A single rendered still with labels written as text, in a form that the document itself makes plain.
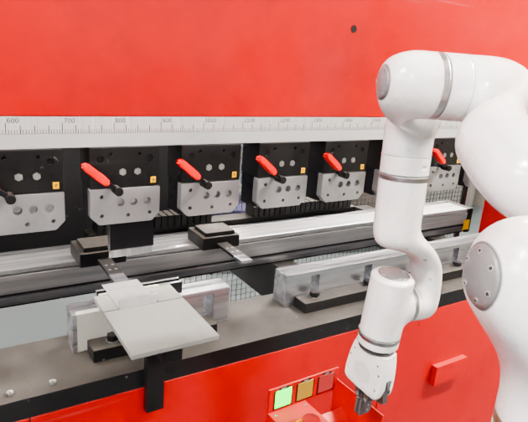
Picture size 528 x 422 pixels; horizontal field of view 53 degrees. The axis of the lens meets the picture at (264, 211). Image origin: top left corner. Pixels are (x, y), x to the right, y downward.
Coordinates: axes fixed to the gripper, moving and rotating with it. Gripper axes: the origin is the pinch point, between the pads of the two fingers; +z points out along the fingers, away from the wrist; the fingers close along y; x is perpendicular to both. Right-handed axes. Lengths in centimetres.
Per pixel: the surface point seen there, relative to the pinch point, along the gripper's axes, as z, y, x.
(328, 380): 4.0, -12.9, 2.0
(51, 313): 104, -221, -15
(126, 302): -14, -35, -40
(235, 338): -0.5, -31.0, -13.9
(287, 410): 7.3, -11.7, -10.3
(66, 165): -26, -96, -37
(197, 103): -55, -44, -22
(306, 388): 3.8, -12.9, -4.8
